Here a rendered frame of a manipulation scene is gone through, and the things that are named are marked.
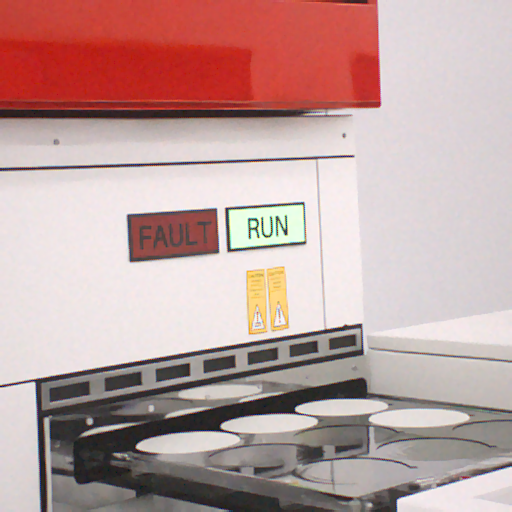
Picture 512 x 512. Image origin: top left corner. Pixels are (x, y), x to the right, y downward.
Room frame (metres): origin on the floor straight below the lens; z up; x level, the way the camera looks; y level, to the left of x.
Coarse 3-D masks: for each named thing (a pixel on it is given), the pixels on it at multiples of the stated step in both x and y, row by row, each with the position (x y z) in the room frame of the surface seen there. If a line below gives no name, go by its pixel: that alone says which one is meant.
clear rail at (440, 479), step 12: (504, 456) 1.15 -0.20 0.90; (456, 468) 1.11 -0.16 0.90; (468, 468) 1.11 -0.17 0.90; (480, 468) 1.12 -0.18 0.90; (492, 468) 1.13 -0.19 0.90; (504, 468) 1.14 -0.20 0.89; (420, 480) 1.07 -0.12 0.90; (432, 480) 1.08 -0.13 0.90; (444, 480) 1.09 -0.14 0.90; (456, 480) 1.10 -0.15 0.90; (372, 492) 1.04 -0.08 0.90; (384, 492) 1.04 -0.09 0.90; (372, 504) 1.03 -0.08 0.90; (384, 504) 1.04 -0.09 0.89
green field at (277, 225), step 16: (256, 208) 1.44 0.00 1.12; (272, 208) 1.45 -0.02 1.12; (288, 208) 1.47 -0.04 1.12; (240, 224) 1.42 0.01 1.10; (256, 224) 1.43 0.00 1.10; (272, 224) 1.45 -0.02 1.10; (288, 224) 1.47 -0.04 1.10; (240, 240) 1.42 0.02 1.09; (256, 240) 1.43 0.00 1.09; (272, 240) 1.45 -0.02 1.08; (288, 240) 1.47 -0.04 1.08; (304, 240) 1.48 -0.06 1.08
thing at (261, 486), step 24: (96, 456) 1.26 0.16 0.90; (120, 456) 1.24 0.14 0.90; (144, 456) 1.22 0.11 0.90; (192, 480) 1.16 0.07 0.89; (216, 480) 1.14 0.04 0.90; (240, 480) 1.11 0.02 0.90; (264, 480) 1.10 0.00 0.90; (312, 504) 1.05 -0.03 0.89; (336, 504) 1.03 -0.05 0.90; (360, 504) 1.02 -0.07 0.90
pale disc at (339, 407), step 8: (328, 400) 1.48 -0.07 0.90; (336, 400) 1.48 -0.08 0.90; (344, 400) 1.48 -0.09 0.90; (352, 400) 1.47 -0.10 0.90; (360, 400) 1.47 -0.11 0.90; (368, 400) 1.47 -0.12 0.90; (296, 408) 1.44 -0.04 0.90; (304, 408) 1.44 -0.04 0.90; (312, 408) 1.44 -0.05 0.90; (320, 408) 1.43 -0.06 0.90; (328, 408) 1.43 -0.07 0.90; (336, 408) 1.43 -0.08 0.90; (344, 408) 1.43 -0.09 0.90; (352, 408) 1.42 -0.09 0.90; (360, 408) 1.42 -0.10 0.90; (368, 408) 1.42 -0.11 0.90; (376, 408) 1.42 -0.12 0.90; (384, 408) 1.41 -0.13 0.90
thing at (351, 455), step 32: (320, 416) 1.38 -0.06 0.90; (352, 416) 1.37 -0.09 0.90; (480, 416) 1.35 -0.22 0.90; (128, 448) 1.27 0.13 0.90; (224, 448) 1.25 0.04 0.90; (256, 448) 1.24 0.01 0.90; (288, 448) 1.23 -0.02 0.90; (320, 448) 1.22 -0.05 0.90; (352, 448) 1.22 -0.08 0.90; (384, 448) 1.22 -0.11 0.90; (416, 448) 1.21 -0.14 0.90; (448, 448) 1.20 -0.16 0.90; (480, 448) 1.20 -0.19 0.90; (320, 480) 1.10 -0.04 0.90; (352, 480) 1.10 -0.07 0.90; (384, 480) 1.09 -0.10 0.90
